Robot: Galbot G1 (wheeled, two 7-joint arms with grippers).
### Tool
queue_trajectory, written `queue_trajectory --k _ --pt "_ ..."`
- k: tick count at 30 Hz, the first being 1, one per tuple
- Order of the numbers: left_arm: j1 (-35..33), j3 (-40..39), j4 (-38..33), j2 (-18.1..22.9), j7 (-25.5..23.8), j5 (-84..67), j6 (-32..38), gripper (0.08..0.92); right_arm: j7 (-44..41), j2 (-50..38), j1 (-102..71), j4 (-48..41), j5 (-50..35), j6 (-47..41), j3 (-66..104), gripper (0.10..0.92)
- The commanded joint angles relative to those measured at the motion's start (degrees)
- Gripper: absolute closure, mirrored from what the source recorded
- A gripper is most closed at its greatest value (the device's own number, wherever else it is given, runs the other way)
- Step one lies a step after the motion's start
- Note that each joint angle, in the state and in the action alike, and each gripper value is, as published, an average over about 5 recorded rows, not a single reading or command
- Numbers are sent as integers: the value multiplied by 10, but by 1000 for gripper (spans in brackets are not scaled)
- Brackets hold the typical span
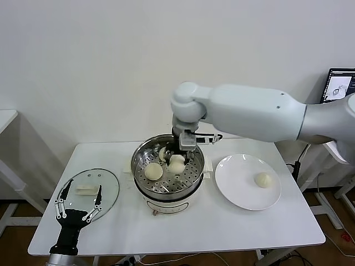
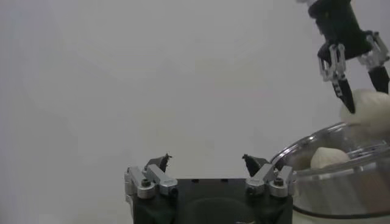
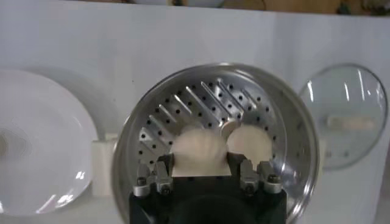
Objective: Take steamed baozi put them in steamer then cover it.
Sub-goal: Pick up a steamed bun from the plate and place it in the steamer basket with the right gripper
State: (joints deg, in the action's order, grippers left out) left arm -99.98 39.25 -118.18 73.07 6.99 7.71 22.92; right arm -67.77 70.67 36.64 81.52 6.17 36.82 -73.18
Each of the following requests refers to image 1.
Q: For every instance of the white side table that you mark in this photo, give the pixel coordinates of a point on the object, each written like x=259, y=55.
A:
x=7, y=117

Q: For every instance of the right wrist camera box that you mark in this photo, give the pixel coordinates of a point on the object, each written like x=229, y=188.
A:
x=187, y=142

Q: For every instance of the white round plate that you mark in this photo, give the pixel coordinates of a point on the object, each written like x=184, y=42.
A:
x=235, y=180

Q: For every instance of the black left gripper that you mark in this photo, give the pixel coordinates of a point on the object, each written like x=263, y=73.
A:
x=70, y=221

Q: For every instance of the round glass lid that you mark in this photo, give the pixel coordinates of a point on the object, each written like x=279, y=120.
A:
x=91, y=180

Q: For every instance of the white table leg frame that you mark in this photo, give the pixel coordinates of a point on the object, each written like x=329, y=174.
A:
x=273, y=253

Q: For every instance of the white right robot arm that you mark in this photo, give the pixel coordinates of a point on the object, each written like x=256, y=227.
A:
x=249, y=110

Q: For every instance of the white power strip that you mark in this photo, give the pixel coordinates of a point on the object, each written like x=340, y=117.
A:
x=130, y=260

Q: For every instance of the grey open laptop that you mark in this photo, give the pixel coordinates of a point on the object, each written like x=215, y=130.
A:
x=337, y=83

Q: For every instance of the white electric cooker base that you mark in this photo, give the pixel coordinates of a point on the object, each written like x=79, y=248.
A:
x=169, y=205

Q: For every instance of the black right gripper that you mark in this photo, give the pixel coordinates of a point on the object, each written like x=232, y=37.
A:
x=175, y=135

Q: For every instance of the white laptop stand table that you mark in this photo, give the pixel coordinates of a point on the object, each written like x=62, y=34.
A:
x=342, y=158

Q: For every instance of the white steamed baozi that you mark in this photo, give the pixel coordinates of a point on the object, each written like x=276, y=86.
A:
x=162, y=153
x=153, y=171
x=264, y=180
x=176, y=166

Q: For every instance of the stainless steel steamer basket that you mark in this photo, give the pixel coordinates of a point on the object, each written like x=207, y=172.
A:
x=137, y=162

